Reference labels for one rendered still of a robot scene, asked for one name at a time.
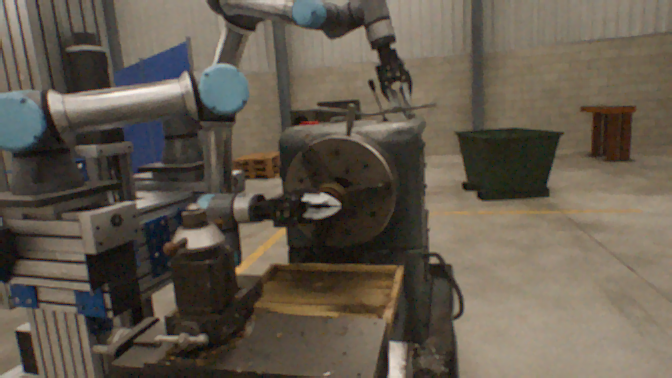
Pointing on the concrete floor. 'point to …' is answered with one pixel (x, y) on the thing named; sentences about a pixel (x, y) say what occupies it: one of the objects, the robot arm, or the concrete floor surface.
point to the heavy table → (611, 132)
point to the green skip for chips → (508, 162)
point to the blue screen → (149, 132)
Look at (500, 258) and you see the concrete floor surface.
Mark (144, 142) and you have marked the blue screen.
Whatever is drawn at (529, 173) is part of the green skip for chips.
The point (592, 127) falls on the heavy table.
